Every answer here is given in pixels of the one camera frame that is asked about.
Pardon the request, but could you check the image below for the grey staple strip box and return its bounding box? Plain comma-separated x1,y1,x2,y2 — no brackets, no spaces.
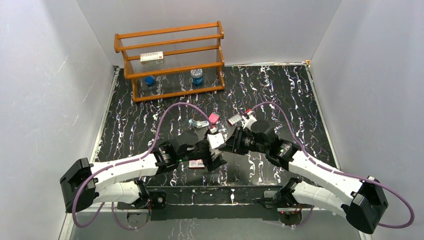
227,113,243,126

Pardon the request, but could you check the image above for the orange wooden shelf rack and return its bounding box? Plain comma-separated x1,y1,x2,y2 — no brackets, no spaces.
113,21,226,103

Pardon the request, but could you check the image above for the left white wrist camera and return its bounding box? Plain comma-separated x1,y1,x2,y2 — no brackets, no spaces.
206,132,226,156

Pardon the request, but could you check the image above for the pink eraser block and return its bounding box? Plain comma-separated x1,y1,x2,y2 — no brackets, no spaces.
208,112,220,124

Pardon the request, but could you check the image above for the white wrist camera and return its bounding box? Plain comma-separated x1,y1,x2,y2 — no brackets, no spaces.
241,109,257,130
206,132,226,156

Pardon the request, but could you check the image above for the white staple box on shelf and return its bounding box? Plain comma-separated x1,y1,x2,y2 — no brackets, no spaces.
139,51,164,66

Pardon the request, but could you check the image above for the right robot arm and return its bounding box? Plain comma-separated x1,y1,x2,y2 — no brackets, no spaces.
213,120,389,234

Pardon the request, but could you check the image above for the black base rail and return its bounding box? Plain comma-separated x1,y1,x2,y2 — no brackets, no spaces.
115,185,319,222

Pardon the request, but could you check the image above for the red white staple box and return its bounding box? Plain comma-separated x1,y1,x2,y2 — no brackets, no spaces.
188,159,205,169

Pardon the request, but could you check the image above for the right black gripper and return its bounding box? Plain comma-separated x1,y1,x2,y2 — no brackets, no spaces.
222,126,268,156

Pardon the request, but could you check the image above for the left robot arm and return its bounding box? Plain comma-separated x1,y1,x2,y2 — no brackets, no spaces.
59,131,226,213

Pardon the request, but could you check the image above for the small blue box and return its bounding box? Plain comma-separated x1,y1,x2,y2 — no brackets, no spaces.
144,75,156,87

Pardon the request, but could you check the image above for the blue round tin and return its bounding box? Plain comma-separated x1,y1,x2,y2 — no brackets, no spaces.
190,68,204,86

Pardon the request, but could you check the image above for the light blue stapler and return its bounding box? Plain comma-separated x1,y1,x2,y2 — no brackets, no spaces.
188,119,210,129

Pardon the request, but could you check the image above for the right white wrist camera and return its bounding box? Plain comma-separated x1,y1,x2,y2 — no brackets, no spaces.
241,109,257,130

